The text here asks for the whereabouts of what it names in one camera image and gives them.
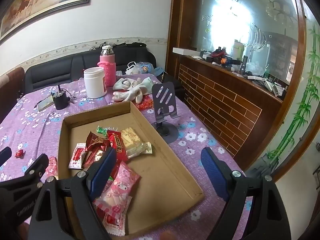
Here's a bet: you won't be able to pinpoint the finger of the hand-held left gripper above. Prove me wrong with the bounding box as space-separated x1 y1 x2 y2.
24 154 49 193
0 147 12 167

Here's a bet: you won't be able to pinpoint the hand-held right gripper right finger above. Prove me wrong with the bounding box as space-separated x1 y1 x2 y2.
201 147 292 240

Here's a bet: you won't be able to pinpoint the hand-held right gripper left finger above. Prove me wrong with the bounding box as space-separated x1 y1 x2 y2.
27 147 117 240

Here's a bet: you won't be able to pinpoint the pink cartoon snack packet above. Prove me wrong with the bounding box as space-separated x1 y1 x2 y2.
101 161 141 205

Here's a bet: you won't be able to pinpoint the small white red snack packet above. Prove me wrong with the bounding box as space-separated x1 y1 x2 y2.
68 142 87 170

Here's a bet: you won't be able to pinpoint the dark red long snack packet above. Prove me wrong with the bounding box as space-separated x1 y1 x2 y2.
107 129 129 163

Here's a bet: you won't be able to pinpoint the cream snack packet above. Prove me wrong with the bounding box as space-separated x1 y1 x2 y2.
120 127 153 158

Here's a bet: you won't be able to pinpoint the brown cardboard tray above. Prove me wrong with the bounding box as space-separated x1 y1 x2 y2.
57 101 206 237

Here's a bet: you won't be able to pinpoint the small pink snack packet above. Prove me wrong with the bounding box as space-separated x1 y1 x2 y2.
45 157 58 179

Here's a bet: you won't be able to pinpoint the pink white snack packet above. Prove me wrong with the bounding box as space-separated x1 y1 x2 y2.
93 192 133 220

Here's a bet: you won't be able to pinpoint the purple floral tablecloth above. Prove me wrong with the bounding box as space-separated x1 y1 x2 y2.
0 74 253 240

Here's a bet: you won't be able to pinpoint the grey phone stand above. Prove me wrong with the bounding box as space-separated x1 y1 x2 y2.
151 82 181 144

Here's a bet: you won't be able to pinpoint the brown armchair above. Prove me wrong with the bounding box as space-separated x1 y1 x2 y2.
0 67 25 123

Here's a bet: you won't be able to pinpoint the black small device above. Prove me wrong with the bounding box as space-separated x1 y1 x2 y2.
51 85 75 110

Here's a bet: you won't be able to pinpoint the brown wooden counter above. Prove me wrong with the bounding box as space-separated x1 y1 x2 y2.
165 0 308 178

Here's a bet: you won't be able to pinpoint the red patterned packet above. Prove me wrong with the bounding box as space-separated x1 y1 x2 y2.
137 97 153 111

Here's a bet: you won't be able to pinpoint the white work gloves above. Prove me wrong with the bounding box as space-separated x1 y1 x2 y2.
112 76 160 104

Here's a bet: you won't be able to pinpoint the white plastic jar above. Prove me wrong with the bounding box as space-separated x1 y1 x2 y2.
83 67 107 99

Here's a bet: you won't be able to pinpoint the pink sleeved thermos bottle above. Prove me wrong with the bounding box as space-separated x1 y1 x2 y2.
97 44 117 87

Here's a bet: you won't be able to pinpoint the black sofa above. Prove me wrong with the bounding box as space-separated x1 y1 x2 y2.
24 45 183 98

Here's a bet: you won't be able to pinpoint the white plastic bag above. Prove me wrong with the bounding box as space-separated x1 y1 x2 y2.
125 61 140 75

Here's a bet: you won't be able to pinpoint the black flashlight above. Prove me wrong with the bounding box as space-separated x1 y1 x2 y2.
239 56 248 75

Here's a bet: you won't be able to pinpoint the cartoon print bag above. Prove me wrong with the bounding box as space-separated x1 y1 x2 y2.
136 62 156 75

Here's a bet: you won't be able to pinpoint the blue hat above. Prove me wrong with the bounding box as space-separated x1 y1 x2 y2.
153 67 167 83

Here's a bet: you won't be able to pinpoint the white flat box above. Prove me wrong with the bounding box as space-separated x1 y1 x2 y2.
172 47 202 55

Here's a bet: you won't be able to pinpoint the dark clothing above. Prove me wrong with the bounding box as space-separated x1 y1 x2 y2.
89 41 148 52

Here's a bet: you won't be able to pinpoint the framed painting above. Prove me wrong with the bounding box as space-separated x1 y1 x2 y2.
0 0 93 43

